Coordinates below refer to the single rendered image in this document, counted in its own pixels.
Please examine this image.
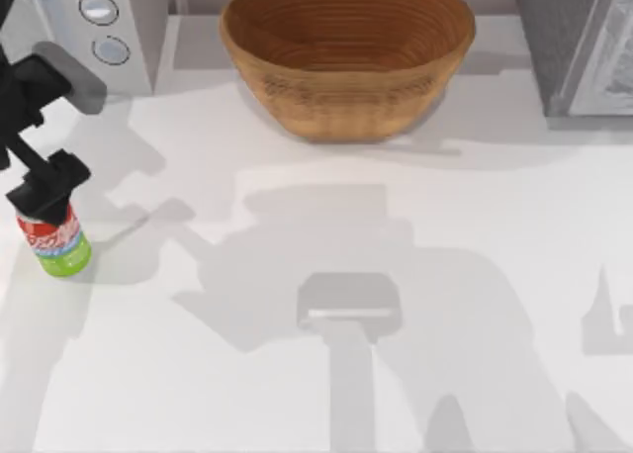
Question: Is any green bottle with red label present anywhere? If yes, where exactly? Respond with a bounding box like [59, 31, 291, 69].
[15, 200, 94, 280]

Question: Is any small round microwave knob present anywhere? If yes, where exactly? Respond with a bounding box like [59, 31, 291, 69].
[91, 34, 132, 67]

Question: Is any large round microwave knob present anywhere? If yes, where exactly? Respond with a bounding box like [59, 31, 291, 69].
[78, 0, 121, 28]

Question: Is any pale microwave oven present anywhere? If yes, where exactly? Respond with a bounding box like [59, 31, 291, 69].
[0, 0, 173, 99]

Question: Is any brown woven basket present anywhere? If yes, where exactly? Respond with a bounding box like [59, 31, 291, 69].
[218, 0, 478, 144]

